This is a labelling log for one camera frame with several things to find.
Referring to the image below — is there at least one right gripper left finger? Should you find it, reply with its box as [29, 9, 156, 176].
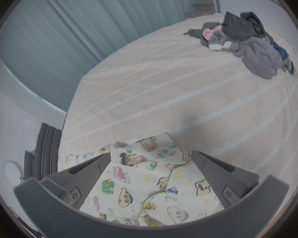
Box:
[40, 152, 112, 210]

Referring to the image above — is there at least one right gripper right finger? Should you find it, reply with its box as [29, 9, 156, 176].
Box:
[191, 149, 260, 209]

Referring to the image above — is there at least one white printed pyjama top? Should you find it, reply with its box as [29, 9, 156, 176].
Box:
[65, 132, 225, 227]

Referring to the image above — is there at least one pile of clothes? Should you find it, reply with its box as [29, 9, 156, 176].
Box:
[184, 11, 295, 80]

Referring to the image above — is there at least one black chest of drawers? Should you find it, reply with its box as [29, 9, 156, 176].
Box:
[24, 122, 62, 180]

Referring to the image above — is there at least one bed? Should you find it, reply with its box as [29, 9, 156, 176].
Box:
[57, 0, 298, 213]

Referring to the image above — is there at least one blue-green curtain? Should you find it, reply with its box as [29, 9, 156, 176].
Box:
[0, 0, 200, 112]

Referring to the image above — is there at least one grey bedside table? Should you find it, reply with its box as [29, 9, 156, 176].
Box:
[184, 0, 215, 18]

